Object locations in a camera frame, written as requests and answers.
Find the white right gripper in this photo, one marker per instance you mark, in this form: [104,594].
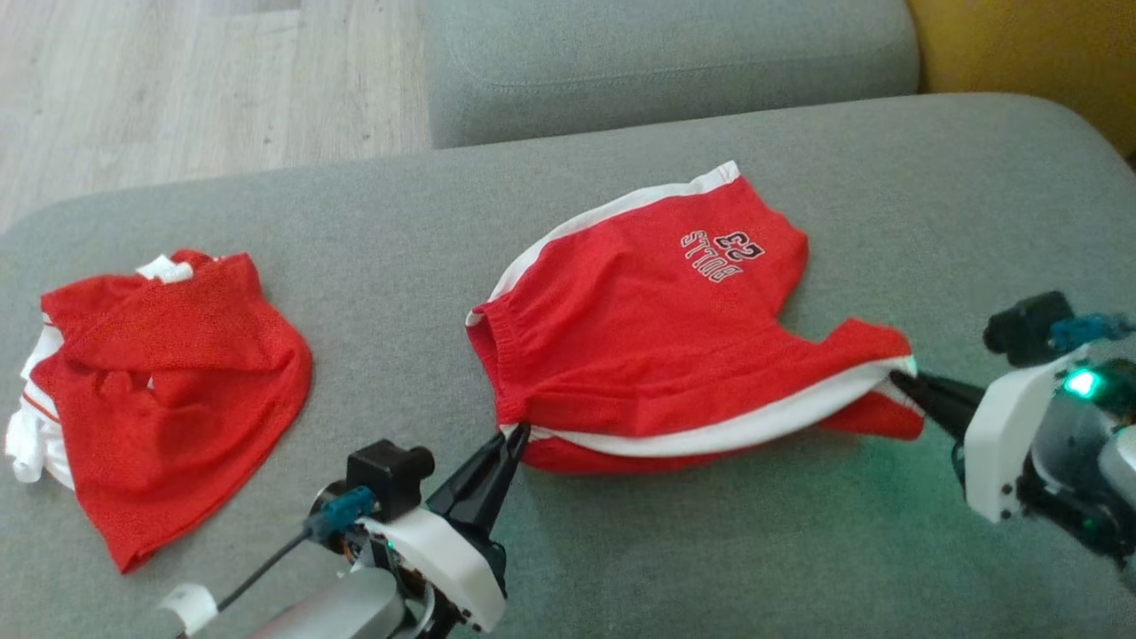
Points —
[1003,444]

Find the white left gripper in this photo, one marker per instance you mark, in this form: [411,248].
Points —
[453,559]

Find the red white basketball shorts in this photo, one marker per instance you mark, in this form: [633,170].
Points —
[657,346]

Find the red t-shirt with white sleeves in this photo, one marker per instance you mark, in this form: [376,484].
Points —
[169,399]

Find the grey fabric sofa seat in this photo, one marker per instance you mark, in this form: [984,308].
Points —
[621,550]

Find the grey sofa back cushion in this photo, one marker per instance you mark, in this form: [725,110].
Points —
[674,62]

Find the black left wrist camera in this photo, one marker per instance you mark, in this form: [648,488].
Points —
[386,475]

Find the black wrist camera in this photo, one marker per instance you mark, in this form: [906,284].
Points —
[1025,327]
[386,475]

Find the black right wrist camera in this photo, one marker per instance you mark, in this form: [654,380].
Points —
[1025,327]

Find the teal left camera connector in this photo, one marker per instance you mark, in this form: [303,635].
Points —
[342,515]

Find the teal camera connector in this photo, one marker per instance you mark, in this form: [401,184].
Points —
[342,515]
[1087,330]

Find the teal right camera connector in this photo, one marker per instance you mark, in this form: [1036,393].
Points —
[1087,330]

